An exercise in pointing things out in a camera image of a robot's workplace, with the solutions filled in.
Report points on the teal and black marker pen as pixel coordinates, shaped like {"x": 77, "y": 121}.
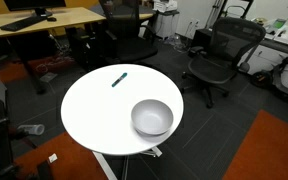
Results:
{"x": 119, "y": 80}

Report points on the grey bowl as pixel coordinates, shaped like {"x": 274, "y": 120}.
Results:
{"x": 152, "y": 117}

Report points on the black high-back office chair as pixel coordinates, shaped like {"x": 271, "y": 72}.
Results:
{"x": 127, "y": 43}

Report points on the black mesh office chair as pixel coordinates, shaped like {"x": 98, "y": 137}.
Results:
{"x": 214, "y": 66}

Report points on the black computer tower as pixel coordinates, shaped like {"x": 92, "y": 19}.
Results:
{"x": 80, "y": 46}

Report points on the black floor box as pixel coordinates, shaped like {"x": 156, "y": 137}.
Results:
{"x": 202, "y": 38}

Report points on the white table base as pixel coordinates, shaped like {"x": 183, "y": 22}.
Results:
{"x": 102, "y": 163}

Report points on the white printer box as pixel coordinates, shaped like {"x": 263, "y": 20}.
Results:
{"x": 165, "y": 5}

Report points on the light wooden desk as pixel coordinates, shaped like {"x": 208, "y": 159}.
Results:
{"x": 67, "y": 18}

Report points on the small white paper tag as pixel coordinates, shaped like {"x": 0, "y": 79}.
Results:
{"x": 52, "y": 158}

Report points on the black computer mouse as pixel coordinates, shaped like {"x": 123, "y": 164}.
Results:
{"x": 51, "y": 19}

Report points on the clear plastic bottle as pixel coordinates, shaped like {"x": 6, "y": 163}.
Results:
{"x": 32, "y": 129}

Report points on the black electric scooter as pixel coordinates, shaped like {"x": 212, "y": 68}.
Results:
{"x": 277, "y": 78}

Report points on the black keyboard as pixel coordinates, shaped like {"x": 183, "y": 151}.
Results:
{"x": 22, "y": 23}

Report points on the black computer monitor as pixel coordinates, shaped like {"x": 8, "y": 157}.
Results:
{"x": 34, "y": 4}

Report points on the green box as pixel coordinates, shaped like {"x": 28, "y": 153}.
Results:
{"x": 279, "y": 23}

